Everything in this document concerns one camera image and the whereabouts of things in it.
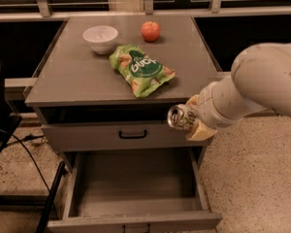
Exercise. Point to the closed grey drawer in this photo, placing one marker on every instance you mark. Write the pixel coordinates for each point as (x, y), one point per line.
(104, 136)

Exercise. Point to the metal window railing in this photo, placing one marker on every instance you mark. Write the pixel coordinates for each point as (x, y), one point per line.
(145, 7)

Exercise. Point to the white ceramic bowl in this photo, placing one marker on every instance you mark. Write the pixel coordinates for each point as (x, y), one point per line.
(101, 38)

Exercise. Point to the green chip bag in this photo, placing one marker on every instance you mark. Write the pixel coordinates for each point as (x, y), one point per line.
(143, 73)

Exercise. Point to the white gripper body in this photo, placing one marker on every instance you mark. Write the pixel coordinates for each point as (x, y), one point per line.
(206, 110)

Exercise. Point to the silver 7up can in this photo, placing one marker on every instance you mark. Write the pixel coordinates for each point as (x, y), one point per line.
(181, 117)

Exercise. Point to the open drawer metal handle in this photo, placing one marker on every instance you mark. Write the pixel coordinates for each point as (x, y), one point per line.
(136, 228)

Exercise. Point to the grey drawer cabinet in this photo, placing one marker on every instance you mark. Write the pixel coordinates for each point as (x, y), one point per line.
(77, 85)

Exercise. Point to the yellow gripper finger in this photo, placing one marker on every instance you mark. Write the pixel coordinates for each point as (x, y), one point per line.
(200, 132)
(193, 100)

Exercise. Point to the open grey lower drawer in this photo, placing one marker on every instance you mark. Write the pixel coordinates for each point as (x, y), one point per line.
(110, 188)

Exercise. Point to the red apple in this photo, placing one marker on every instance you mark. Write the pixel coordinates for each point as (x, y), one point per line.
(150, 31)

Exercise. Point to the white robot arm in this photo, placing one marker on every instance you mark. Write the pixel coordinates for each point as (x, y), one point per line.
(260, 79)

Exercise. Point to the black drawer handle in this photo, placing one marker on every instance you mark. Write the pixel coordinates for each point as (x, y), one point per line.
(132, 135)

